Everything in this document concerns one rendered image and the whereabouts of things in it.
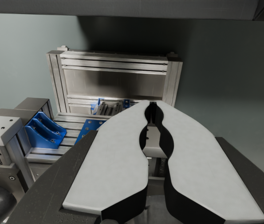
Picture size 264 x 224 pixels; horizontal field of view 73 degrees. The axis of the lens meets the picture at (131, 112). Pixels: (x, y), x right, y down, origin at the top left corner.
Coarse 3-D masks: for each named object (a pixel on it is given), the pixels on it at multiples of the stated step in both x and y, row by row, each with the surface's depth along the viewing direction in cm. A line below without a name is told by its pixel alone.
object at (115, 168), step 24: (120, 120) 10; (144, 120) 10; (96, 144) 8; (120, 144) 8; (144, 144) 10; (96, 168) 7; (120, 168) 7; (144, 168) 7; (72, 192) 6; (96, 192) 6; (120, 192) 6; (144, 192) 6; (120, 216) 6
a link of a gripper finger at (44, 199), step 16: (80, 144) 8; (64, 160) 7; (80, 160) 7; (48, 176) 6; (64, 176) 6; (32, 192) 6; (48, 192) 6; (64, 192) 6; (16, 208) 5; (32, 208) 5; (48, 208) 6
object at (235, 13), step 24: (0, 0) 33; (24, 0) 33; (48, 0) 33; (72, 0) 33; (96, 0) 32; (120, 0) 32; (144, 0) 32; (168, 0) 32; (192, 0) 31; (216, 0) 31; (240, 0) 31
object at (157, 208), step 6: (150, 198) 47; (156, 198) 46; (162, 198) 46; (150, 204) 46; (156, 204) 45; (162, 204) 45; (144, 210) 47; (150, 210) 45; (156, 210) 44; (162, 210) 44; (138, 216) 46; (144, 216) 46; (150, 216) 44; (156, 216) 44; (162, 216) 43; (168, 216) 43; (138, 222) 46; (144, 222) 45; (150, 222) 43; (156, 222) 43; (162, 222) 43; (168, 222) 43; (174, 222) 43; (180, 222) 45
